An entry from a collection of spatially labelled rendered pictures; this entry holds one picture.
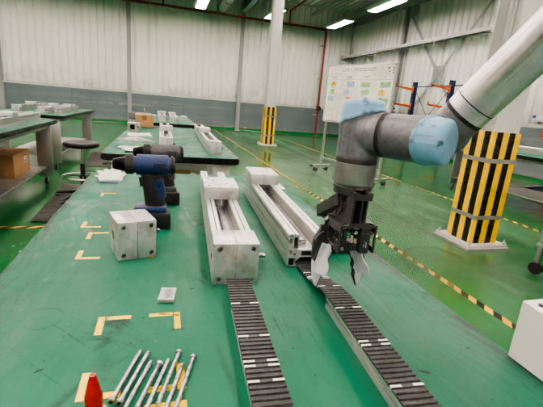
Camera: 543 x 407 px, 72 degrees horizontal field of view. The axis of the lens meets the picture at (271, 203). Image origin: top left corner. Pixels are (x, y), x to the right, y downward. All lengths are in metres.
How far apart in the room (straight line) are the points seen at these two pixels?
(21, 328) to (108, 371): 0.20
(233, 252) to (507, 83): 0.58
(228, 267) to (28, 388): 0.40
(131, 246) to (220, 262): 0.24
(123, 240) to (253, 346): 0.47
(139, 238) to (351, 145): 0.55
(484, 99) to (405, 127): 0.15
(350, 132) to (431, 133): 0.14
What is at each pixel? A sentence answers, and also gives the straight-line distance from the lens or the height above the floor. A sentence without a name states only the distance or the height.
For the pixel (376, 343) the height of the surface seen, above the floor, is 0.81.
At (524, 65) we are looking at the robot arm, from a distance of 0.71.
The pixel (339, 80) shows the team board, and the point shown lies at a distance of 7.18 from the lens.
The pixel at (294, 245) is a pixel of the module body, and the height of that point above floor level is 0.83.
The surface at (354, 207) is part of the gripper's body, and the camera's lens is 0.67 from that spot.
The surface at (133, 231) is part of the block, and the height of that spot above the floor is 0.85.
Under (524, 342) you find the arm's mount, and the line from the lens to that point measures 0.79.
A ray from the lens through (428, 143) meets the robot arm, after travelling 0.61.
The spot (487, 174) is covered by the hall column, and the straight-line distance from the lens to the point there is 3.98.
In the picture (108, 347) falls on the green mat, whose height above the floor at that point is 0.78.
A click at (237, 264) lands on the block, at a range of 0.83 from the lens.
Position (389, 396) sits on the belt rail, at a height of 0.79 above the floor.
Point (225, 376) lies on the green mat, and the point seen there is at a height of 0.78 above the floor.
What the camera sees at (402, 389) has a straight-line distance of 0.59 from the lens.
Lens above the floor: 1.17
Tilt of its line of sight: 15 degrees down
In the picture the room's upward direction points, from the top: 5 degrees clockwise
